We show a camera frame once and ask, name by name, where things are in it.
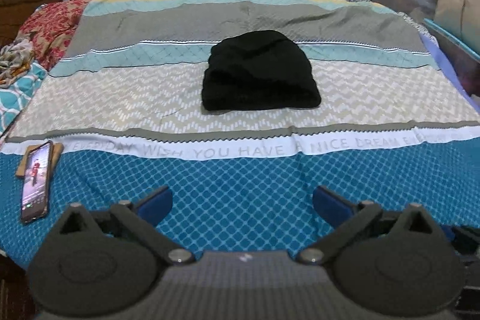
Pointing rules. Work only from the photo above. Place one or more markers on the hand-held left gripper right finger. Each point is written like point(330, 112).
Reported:
point(330, 203)

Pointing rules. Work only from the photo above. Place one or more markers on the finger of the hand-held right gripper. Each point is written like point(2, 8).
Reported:
point(465, 237)

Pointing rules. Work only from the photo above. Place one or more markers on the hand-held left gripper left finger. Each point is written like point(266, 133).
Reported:
point(157, 203)

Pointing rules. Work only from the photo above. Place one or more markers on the black pants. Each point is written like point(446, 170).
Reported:
point(258, 72)

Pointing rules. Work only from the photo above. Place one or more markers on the striped teal and grey quilt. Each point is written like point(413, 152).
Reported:
point(150, 102)

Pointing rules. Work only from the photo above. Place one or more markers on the smartphone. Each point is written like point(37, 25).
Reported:
point(35, 185)

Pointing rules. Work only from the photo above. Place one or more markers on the teal and white patterned cloth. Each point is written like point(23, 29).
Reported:
point(18, 98)

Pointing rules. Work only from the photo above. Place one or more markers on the purple bed sheet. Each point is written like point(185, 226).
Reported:
point(442, 61)

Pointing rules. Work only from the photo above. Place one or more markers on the teal rimmed storage box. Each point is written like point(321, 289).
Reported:
point(457, 54)

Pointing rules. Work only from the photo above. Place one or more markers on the multicolour crumpled cloth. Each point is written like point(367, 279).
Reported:
point(15, 59)

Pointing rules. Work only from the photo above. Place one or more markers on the red floral blanket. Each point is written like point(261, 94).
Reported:
point(48, 24)

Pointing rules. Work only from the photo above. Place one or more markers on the grey storage box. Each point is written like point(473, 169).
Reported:
point(397, 1)

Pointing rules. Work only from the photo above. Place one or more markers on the dark wooden headboard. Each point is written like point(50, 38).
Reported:
point(22, 5)

